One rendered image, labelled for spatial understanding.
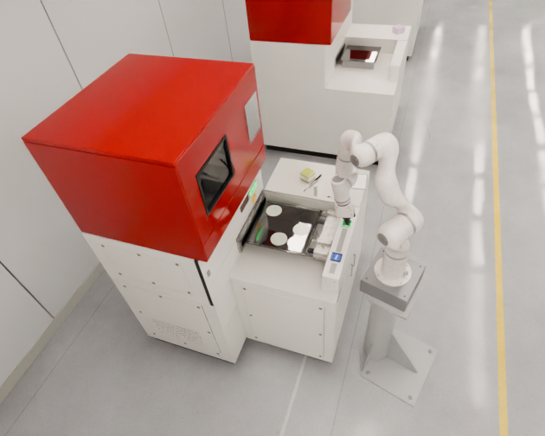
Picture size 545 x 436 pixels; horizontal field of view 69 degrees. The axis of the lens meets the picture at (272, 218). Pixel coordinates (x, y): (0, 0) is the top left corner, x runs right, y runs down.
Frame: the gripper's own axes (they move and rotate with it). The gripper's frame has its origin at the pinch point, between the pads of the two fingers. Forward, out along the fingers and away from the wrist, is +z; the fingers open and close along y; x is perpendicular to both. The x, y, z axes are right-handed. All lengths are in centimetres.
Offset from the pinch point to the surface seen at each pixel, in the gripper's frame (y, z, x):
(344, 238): 0.4, 2.8, -11.1
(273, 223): -44.8, -0.9, -6.0
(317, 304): -10, 20, -46
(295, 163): -45, -8, 45
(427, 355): 42, 108, -19
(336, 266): 0.8, 2.4, -31.5
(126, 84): -88, -104, -16
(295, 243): -27.6, 2.7, -17.7
